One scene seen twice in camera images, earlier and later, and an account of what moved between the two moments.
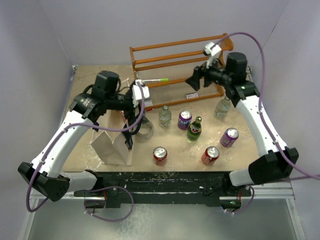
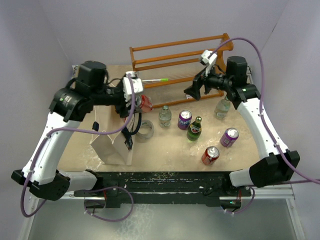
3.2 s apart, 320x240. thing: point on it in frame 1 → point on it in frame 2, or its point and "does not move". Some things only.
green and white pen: [161, 79] does not move
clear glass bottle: [222, 107] does not move
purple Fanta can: [184, 119] does not move
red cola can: [160, 155] → [145, 103]
